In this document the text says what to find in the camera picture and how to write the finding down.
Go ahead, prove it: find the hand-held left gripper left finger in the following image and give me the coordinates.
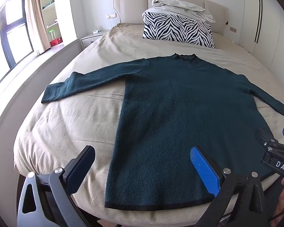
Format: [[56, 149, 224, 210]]
[[16, 145, 96, 227]]

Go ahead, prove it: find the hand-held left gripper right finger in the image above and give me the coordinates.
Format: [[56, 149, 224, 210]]
[[190, 146, 275, 227]]

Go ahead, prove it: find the dark teal knit sweater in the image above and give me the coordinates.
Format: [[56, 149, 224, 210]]
[[41, 53, 284, 211]]

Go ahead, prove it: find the bed with beige sheet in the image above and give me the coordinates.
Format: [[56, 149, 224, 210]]
[[13, 23, 284, 223]]

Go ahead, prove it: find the white wardrobe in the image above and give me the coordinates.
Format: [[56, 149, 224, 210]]
[[237, 0, 284, 93]]

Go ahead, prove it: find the red box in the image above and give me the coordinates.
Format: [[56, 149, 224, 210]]
[[49, 37, 63, 48]]

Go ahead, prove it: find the white nightstand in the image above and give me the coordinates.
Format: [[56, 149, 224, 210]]
[[81, 30, 109, 49]]

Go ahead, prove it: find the zebra print pillow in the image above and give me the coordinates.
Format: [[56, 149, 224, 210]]
[[142, 11, 216, 49]]

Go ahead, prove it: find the black framed window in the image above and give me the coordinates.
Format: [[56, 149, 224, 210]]
[[0, 0, 35, 93]]

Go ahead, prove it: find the beige curtain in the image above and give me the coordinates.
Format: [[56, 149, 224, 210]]
[[25, 0, 47, 55]]

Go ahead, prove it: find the crumpled white duvet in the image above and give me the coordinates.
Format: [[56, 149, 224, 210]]
[[142, 0, 215, 24]]

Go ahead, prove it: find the beige padded headboard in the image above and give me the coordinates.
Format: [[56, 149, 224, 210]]
[[113, 0, 228, 35]]

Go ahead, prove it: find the white padded bed frame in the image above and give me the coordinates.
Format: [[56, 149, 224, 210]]
[[0, 38, 82, 147]]

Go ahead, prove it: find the white wall shelf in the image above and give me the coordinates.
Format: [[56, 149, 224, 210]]
[[39, 0, 65, 51]]

